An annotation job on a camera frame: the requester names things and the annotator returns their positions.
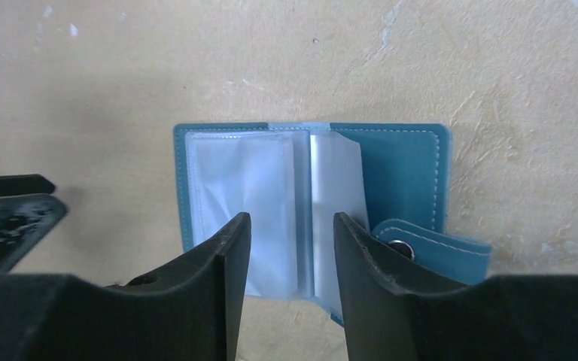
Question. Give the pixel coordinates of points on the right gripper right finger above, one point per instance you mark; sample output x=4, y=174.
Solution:
x=395, y=309

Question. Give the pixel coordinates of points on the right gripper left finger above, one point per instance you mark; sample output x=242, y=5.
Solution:
x=187, y=309

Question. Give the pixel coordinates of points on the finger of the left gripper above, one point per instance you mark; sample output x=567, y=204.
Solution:
x=24, y=222
x=25, y=184

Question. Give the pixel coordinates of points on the blue card holder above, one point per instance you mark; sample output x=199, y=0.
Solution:
x=392, y=178

